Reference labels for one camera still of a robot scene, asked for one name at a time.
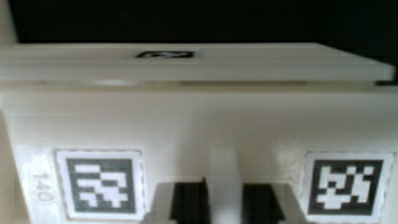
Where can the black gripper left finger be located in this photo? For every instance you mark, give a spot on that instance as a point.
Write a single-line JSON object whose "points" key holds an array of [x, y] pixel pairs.
{"points": [[179, 205]]}

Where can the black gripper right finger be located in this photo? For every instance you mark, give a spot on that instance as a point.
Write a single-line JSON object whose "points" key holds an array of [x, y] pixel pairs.
{"points": [[270, 204]]}

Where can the white cabinet door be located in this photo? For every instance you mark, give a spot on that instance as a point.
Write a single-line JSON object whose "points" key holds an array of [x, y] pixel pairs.
{"points": [[188, 62], [104, 142]]}

